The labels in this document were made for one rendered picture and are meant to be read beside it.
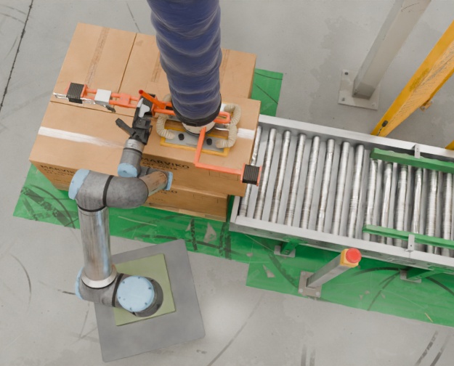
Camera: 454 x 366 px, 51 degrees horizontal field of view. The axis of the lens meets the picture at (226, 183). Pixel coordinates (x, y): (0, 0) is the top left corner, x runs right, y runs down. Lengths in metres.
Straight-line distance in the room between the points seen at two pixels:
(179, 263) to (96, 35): 1.64
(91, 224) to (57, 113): 1.36
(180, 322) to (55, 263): 1.24
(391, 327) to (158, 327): 1.59
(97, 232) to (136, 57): 1.57
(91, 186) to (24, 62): 2.43
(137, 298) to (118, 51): 1.70
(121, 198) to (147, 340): 0.92
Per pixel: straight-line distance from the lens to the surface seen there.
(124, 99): 2.34
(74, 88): 2.42
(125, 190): 1.71
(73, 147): 2.96
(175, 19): 1.52
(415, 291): 3.43
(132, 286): 2.12
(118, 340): 2.44
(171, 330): 2.41
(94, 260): 2.01
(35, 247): 3.43
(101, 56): 3.23
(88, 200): 1.75
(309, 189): 2.79
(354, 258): 2.23
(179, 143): 2.33
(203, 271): 3.18
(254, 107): 2.43
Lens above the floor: 3.15
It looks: 71 degrees down
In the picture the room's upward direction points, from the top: 4 degrees clockwise
